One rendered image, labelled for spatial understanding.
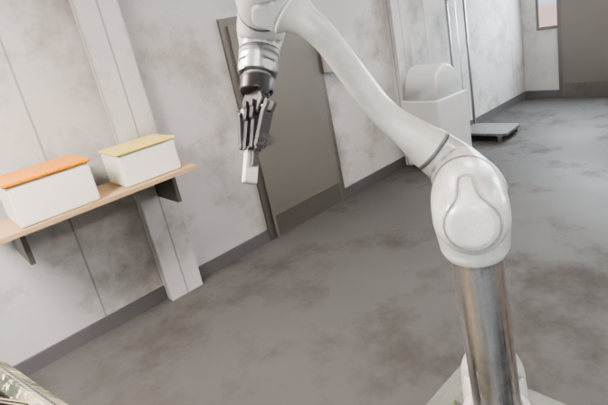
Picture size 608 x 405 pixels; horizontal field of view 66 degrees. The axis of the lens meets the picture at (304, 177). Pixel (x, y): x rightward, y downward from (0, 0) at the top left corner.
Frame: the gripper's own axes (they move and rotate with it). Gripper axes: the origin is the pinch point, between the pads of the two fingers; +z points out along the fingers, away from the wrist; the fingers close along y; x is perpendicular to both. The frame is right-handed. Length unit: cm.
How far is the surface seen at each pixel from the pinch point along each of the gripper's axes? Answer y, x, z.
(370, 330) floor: -138, 187, 64
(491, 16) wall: -272, 583, -365
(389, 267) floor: -174, 246, 23
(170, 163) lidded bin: -240, 79, -43
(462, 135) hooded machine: -232, 441, -138
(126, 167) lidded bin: -239, 48, -34
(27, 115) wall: -281, -9, -67
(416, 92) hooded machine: -253, 377, -181
